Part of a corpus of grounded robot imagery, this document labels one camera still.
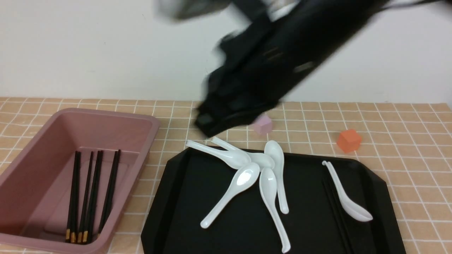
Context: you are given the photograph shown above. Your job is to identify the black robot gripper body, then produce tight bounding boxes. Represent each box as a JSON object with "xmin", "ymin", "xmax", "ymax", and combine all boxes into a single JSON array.
[{"xmin": 195, "ymin": 14, "xmax": 318, "ymax": 137}]

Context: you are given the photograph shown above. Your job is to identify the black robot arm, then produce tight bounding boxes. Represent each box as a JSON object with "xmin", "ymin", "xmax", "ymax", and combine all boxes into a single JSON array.
[{"xmin": 156, "ymin": 0, "xmax": 431, "ymax": 138}]

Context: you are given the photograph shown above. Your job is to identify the pink cube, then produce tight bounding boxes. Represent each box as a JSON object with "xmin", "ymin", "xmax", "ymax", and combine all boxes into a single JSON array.
[{"xmin": 251, "ymin": 114, "xmax": 273, "ymax": 135}]

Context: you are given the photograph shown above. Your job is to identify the white spoon centre right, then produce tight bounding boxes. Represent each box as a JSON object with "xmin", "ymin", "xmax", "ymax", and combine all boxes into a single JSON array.
[{"xmin": 264, "ymin": 140, "xmax": 289, "ymax": 215}]

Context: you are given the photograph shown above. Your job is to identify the white spoon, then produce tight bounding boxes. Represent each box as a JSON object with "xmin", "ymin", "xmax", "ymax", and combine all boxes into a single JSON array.
[
  {"xmin": 264, "ymin": 140, "xmax": 289, "ymax": 215},
  {"xmin": 259, "ymin": 167, "xmax": 292, "ymax": 253},
  {"xmin": 186, "ymin": 140, "xmax": 251, "ymax": 169},
  {"xmin": 211, "ymin": 136, "xmax": 275, "ymax": 170},
  {"xmin": 200, "ymin": 162, "xmax": 260, "ymax": 229},
  {"xmin": 322, "ymin": 161, "xmax": 373, "ymax": 222}
]

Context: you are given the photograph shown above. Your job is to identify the white spoon upper middle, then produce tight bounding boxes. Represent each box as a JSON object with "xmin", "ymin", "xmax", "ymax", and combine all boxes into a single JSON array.
[{"xmin": 211, "ymin": 136, "xmax": 275, "ymax": 170}]

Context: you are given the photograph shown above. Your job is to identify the white spoon far left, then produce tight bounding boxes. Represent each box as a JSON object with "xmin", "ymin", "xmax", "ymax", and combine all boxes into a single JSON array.
[{"xmin": 186, "ymin": 140, "xmax": 251, "ymax": 169}]

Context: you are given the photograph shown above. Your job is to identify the white spoon lower left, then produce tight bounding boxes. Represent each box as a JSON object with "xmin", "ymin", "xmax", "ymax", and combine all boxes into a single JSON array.
[{"xmin": 200, "ymin": 162, "xmax": 260, "ymax": 229}]

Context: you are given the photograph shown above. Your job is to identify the white spoon lower centre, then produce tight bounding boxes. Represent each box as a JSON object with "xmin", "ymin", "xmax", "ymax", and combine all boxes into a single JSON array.
[{"xmin": 259, "ymin": 167, "xmax": 292, "ymax": 253}]

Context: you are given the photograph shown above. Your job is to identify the orange cube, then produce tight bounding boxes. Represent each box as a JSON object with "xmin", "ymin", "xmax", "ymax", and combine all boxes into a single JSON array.
[{"xmin": 336, "ymin": 129, "xmax": 362, "ymax": 154}]

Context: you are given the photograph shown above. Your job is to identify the black plastic tray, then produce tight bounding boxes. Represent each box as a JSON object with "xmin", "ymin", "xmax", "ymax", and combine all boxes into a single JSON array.
[{"xmin": 141, "ymin": 148, "xmax": 406, "ymax": 254}]

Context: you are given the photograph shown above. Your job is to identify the black chopstick on tray middle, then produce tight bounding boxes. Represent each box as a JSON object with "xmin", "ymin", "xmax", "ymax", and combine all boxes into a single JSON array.
[{"xmin": 321, "ymin": 180, "xmax": 350, "ymax": 254}]

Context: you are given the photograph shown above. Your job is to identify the black chopstick on tray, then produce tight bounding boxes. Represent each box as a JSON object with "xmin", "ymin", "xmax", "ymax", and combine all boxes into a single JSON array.
[
  {"xmin": 321, "ymin": 180, "xmax": 350, "ymax": 254},
  {"xmin": 327, "ymin": 182, "xmax": 357, "ymax": 254}
]

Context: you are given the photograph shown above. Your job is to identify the white spoon far right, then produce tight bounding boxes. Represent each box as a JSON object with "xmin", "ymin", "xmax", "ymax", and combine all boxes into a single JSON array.
[{"xmin": 322, "ymin": 161, "xmax": 373, "ymax": 222}]

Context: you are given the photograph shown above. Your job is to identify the black chopstick on tray right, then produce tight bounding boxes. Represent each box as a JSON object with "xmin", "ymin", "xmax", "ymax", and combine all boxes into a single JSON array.
[{"xmin": 327, "ymin": 182, "xmax": 357, "ymax": 254}]

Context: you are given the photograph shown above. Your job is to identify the black chopstick in bin rightmost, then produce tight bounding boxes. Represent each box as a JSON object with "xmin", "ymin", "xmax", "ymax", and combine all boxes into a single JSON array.
[{"xmin": 97, "ymin": 150, "xmax": 121, "ymax": 238}]

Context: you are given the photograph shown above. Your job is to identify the black chopstick in bin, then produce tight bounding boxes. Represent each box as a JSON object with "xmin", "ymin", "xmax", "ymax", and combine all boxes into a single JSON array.
[
  {"xmin": 77, "ymin": 151, "xmax": 94, "ymax": 244},
  {"xmin": 66, "ymin": 151, "xmax": 79, "ymax": 243},
  {"xmin": 83, "ymin": 151, "xmax": 103, "ymax": 244},
  {"xmin": 97, "ymin": 150, "xmax": 121, "ymax": 238},
  {"xmin": 71, "ymin": 151, "xmax": 81, "ymax": 244}
]

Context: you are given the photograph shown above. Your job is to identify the black chopstick in bin leftmost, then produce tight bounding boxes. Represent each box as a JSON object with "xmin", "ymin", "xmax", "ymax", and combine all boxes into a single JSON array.
[{"xmin": 66, "ymin": 151, "xmax": 79, "ymax": 243}]

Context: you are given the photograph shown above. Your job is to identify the pink plastic bin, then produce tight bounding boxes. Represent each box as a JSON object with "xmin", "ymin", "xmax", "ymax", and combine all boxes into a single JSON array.
[{"xmin": 0, "ymin": 108, "xmax": 160, "ymax": 254}]

